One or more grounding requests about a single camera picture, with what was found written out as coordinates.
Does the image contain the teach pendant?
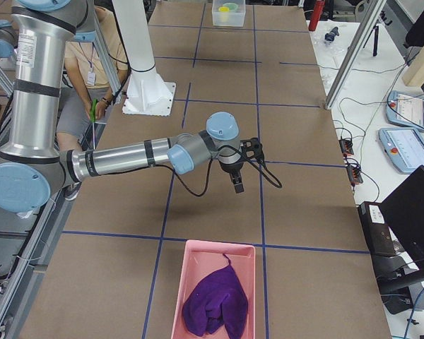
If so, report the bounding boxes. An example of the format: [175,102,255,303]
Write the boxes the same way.
[378,127,424,174]
[386,90,424,131]

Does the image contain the white camera mast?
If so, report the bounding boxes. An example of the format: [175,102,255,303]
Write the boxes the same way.
[112,0,176,117]

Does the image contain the pink plastic bin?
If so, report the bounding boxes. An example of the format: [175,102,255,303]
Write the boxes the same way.
[171,240,256,338]

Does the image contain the far teach pendant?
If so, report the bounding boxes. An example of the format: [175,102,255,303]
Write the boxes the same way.
[386,90,424,131]

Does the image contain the purple cloth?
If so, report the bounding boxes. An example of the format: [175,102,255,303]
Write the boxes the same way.
[182,254,254,338]

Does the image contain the black box device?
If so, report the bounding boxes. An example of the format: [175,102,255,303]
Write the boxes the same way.
[358,201,396,257]

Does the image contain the person in beige shirt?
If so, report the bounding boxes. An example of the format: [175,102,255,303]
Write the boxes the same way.
[54,5,130,201]

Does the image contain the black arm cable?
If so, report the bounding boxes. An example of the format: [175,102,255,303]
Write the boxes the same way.
[171,146,283,198]

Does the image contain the red bottle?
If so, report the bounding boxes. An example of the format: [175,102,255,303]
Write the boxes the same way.
[308,0,326,32]

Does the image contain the yellow plastic cup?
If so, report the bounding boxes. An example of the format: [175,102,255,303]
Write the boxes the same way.
[218,6,230,25]

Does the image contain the grey aluminium post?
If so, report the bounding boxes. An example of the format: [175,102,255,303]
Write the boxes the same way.
[324,0,387,110]

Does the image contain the black monitor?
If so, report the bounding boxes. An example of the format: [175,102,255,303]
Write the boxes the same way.
[379,165,424,261]

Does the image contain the clear plastic storage box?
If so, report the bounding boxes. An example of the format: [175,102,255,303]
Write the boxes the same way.
[211,0,246,28]

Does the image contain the near teach pendant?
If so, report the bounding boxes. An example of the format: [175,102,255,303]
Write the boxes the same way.
[378,127,424,174]

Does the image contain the light green bowl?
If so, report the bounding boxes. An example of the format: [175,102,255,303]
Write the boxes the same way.
[218,2,239,13]

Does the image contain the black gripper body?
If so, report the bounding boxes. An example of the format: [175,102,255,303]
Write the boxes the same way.
[218,157,244,174]

